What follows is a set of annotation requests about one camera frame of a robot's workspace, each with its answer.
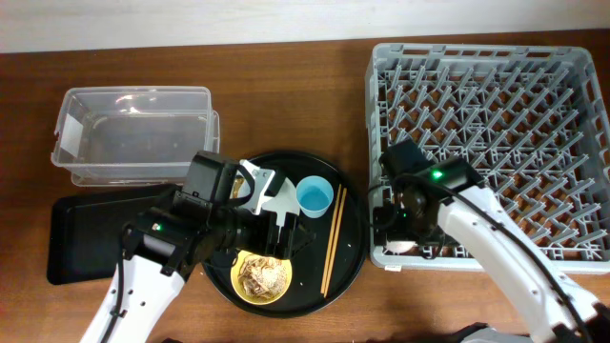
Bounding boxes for light blue cup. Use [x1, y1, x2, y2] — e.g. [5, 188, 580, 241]
[296, 175, 335, 219]

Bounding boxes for grey plastic dishwasher rack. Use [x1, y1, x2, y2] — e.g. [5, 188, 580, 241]
[365, 43, 609, 274]

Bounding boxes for clear plastic bin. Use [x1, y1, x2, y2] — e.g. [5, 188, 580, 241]
[51, 86, 220, 187]

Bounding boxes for yellow bowl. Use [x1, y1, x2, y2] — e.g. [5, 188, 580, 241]
[230, 251, 293, 306]

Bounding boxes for noodle food leftovers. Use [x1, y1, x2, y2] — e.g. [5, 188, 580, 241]
[237, 253, 289, 303]

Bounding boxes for black rectangular tray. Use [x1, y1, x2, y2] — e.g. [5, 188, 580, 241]
[47, 184, 178, 285]

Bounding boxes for wooden chopstick left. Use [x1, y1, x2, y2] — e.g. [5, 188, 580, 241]
[320, 184, 342, 298]

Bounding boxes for pink cup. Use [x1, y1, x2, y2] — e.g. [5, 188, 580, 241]
[385, 241, 416, 254]

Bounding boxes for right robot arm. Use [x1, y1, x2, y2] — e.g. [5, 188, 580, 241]
[371, 140, 609, 342]

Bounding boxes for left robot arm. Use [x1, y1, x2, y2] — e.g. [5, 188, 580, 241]
[82, 151, 315, 342]

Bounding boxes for grey round plate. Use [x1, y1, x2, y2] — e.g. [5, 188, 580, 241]
[260, 177, 300, 223]

